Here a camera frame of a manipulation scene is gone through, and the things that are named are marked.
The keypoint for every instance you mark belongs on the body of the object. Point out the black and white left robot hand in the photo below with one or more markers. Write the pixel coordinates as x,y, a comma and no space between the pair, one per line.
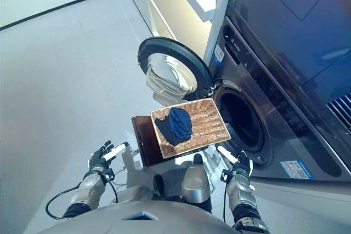
97,161

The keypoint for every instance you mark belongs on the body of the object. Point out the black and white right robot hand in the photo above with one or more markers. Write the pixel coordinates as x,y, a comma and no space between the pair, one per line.
242,165

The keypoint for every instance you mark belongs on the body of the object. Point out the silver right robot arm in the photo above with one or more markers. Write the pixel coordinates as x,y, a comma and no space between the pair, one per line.
242,195

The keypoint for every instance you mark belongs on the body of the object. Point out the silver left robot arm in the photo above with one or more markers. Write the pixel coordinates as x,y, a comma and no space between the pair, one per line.
87,193

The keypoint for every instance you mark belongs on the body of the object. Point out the grey front-loading washing machine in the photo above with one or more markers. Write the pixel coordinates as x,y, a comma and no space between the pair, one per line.
274,108

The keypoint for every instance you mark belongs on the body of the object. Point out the round glass washing machine door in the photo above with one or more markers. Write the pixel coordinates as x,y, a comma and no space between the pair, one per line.
167,72

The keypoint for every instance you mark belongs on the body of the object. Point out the silver right robot leg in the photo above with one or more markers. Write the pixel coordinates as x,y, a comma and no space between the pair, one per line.
196,184

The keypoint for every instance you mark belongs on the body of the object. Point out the silver robot leg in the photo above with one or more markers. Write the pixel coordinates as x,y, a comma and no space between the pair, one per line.
137,194
196,184

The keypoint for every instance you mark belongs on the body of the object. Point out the rectangular wicker laundry basket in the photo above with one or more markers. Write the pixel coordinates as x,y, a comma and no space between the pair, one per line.
208,127

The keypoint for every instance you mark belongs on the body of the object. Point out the energy label sticker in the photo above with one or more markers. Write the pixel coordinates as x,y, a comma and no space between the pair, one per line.
294,170

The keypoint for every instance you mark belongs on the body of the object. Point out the silver left robot leg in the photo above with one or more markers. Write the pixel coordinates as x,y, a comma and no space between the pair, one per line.
137,194

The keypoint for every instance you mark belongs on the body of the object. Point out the glossy dark brown stool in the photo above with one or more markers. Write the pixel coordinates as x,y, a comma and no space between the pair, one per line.
146,141

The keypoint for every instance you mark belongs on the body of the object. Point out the black garment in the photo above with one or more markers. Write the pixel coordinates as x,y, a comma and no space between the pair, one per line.
161,127

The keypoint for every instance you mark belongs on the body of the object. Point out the silver robot torso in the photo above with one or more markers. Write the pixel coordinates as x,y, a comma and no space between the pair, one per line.
137,223

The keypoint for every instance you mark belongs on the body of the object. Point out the blue and white sticker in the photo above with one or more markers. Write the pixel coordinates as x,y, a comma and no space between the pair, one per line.
218,55

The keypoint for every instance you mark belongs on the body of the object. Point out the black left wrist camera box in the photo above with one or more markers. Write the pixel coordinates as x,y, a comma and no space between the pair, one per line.
109,175

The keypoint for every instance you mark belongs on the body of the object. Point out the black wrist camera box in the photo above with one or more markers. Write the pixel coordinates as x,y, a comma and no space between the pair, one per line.
109,175
225,176

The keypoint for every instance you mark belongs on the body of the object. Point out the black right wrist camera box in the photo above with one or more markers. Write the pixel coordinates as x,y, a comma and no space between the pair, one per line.
225,176

